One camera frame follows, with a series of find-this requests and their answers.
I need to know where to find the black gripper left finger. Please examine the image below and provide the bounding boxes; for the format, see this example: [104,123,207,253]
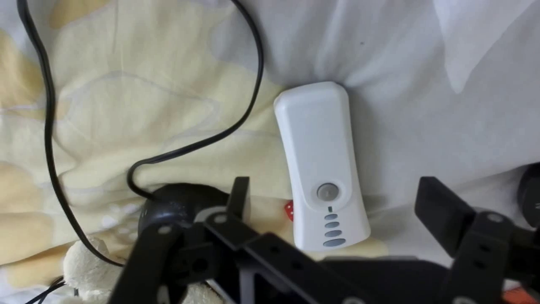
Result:
[109,176,369,304]

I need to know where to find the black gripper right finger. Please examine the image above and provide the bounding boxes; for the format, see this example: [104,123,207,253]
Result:
[416,176,540,304]

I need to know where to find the white remote control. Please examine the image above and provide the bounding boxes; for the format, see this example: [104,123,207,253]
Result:
[272,79,374,253]

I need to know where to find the orange cloth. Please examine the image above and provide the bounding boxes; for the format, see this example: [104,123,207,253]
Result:
[502,285,540,304]

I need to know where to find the black computer mouse with cable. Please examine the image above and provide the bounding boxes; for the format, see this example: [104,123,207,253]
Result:
[16,0,267,304]

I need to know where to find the grey yellow floral bedspread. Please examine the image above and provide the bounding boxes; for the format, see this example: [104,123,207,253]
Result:
[0,0,540,304]

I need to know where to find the small red object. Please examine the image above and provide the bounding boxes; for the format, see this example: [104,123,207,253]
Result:
[282,199,298,223]

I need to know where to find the white plush toy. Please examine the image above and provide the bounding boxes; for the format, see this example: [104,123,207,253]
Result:
[60,235,227,304]

